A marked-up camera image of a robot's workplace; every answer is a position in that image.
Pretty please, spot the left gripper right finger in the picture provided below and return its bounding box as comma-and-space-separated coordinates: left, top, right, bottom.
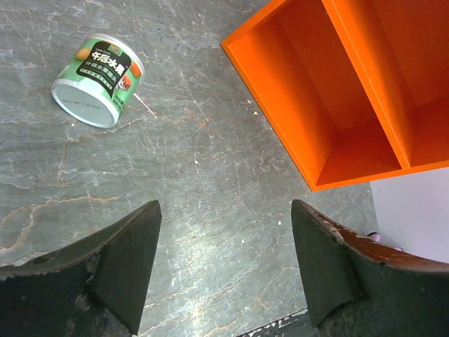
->
291, 199, 448, 336

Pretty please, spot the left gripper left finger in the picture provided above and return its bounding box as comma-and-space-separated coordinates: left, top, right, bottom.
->
1, 201, 162, 336

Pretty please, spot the orange shelf cabinet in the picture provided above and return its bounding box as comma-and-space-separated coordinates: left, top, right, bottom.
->
222, 1, 448, 191

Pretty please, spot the green label can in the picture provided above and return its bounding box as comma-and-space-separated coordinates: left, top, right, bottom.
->
51, 33, 145, 128

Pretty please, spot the purple cloth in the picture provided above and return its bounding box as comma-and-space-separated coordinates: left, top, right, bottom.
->
367, 232, 403, 252

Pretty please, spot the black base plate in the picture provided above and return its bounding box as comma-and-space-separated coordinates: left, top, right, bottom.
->
239, 309, 318, 337

